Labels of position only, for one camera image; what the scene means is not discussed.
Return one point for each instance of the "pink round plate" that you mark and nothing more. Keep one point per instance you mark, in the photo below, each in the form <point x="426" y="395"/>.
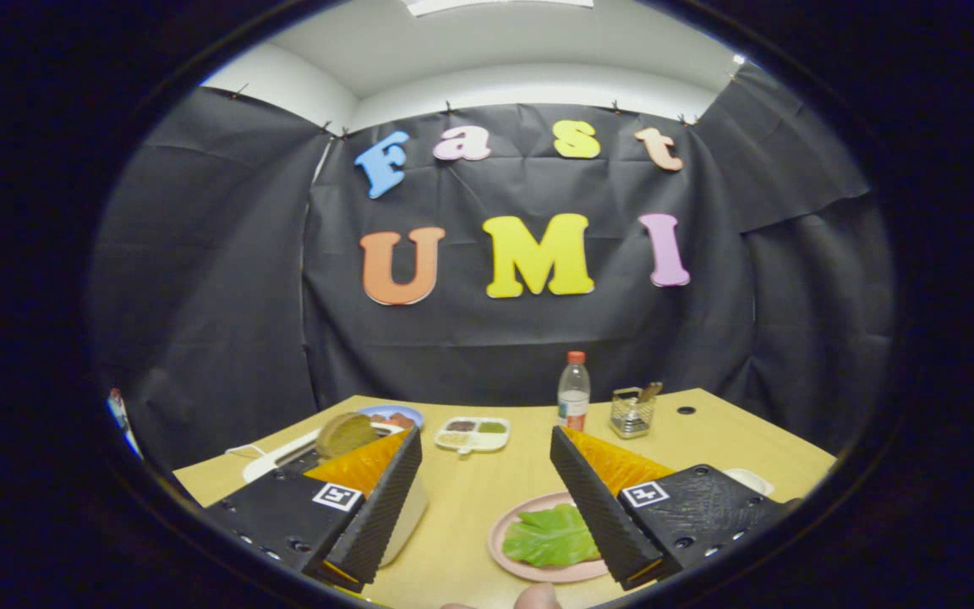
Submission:
<point x="538" y="575"/>

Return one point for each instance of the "small blue plate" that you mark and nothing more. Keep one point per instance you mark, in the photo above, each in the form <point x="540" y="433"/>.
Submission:
<point x="385" y="411"/>

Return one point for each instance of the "black backdrop cloth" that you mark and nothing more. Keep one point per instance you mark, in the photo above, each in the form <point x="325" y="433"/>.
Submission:
<point x="199" y="296"/>

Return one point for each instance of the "green lettuce leaf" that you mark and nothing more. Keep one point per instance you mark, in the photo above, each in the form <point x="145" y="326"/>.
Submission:
<point x="546" y="537"/>

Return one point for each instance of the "red food pieces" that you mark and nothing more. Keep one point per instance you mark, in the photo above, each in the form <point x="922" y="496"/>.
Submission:
<point x="398" y="419"/>

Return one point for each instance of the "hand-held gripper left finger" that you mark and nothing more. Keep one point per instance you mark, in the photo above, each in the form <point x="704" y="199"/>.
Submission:
<point x="385" y="507"/>

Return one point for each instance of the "white square plate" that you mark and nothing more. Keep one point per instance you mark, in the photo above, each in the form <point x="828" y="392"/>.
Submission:
<point x="753" y="480"/>

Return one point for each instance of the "ceiling light panel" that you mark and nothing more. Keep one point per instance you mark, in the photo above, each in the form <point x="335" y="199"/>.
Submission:
<point x="495" y="5"/>

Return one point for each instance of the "white toaster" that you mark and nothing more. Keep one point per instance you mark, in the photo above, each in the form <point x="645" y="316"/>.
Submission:
<point x="407" y="516"/>

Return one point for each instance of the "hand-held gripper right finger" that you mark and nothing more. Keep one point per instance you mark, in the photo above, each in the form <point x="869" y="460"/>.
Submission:
<point x="593" y="507"/>

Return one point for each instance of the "white divided sauce dish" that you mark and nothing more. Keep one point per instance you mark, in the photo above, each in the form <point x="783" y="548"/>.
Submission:
<point x="487" y="441"/>

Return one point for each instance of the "clear red-capped plastic bottle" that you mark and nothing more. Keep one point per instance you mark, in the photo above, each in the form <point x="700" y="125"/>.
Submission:
<point x="573" y="397"/>

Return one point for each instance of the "brown bread slice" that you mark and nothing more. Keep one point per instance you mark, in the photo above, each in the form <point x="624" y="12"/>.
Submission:
<point x="345" y="436"/>

